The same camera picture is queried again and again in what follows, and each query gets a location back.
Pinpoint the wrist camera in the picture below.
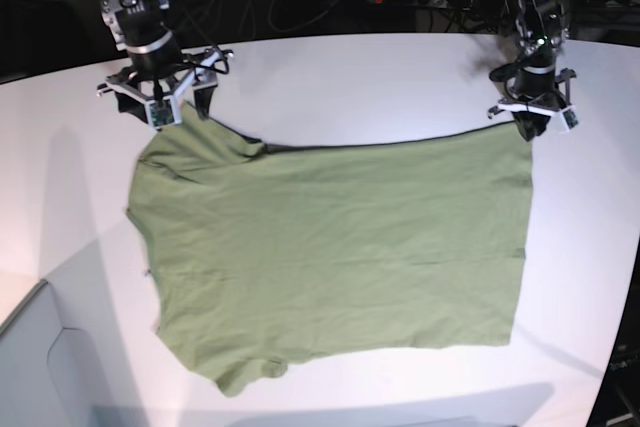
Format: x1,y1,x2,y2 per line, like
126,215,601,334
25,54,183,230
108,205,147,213
559,105,579,133
145,100,182,130

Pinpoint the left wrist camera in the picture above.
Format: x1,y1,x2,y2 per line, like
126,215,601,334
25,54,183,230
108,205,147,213
559,105,579,133

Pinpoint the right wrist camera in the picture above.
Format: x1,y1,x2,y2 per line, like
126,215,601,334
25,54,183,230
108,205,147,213
145,100,182,130

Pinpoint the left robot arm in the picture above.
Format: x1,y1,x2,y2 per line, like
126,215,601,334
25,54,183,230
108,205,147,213
487,0,578,142

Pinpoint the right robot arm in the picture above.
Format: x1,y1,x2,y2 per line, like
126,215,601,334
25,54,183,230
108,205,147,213
96,0,233,131

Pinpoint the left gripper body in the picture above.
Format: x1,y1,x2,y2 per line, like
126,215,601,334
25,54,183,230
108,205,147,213
487,60,575,120

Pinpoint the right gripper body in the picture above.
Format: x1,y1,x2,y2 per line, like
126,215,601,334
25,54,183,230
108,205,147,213
96,32,234,106

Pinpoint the green T-shirt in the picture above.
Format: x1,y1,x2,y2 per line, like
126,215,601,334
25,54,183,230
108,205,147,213
127,111,533,397

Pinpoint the grey coiled cable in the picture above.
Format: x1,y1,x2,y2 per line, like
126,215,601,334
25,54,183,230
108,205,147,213
195,0,341,39

